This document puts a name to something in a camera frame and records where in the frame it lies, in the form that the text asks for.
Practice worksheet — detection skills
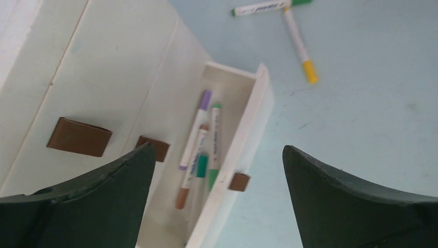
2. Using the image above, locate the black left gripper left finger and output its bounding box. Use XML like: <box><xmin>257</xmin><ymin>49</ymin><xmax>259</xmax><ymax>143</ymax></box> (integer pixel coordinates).
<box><xmin>1</xmin><ymin>143</ymin><xmax>155</xmax><ymax>247</ymax></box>

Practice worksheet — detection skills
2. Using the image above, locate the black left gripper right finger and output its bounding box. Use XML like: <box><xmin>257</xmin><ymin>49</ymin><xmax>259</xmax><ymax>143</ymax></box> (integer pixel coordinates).
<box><xmin>283</xmin><ymin>145</ymin><xmax>437</xmax><ymax>247</ymax></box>

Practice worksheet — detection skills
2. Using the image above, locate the white marker brown tip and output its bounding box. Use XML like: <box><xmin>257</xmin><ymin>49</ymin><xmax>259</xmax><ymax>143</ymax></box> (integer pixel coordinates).
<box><xmin>175</xmin><ymin>123</ymin><xmax>209</xmax><ymax>210</ymax></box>

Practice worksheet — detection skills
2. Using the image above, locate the white marker teal tip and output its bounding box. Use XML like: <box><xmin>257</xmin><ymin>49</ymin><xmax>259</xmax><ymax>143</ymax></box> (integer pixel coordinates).
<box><xmin>196</xmin><ymin>154</ymin><xmax>208</xmax><ymax>178</ymax></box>

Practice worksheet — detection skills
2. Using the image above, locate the white drawer cabinet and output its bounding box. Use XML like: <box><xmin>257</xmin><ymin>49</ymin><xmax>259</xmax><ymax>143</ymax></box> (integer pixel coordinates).
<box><xmin>1</xmin><ymin>1</ymin><xmax>274</xmax><ymax>247</ymax></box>

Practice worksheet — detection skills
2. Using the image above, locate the white marker purple cap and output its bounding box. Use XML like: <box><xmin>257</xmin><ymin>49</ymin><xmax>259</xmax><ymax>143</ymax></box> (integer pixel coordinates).
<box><xmin>179</xmin><ymin>90</ymin><xmax>212</xmax><ymax>171</ymax></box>

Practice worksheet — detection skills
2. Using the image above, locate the white marker yellow cap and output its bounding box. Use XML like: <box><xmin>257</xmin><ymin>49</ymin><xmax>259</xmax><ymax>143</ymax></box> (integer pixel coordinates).
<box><xmin>283</xmin><ymin>8</ymin><xmax>319</xmax><ymax>84</ymax></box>

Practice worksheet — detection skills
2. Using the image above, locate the white marker green tip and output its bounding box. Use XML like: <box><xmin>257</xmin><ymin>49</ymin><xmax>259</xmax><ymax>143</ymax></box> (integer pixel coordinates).
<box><xmin>209</xmin><ymin>103</ymin><xmax>222</xmax><ymax>191</ymax></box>

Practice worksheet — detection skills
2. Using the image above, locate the white marker green cap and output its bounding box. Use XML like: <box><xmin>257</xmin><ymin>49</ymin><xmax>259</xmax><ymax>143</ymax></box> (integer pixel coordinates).
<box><xmin>230</xmin><ymin>0</ymin><xmax>312</xmax><ymax>17</ymax></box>

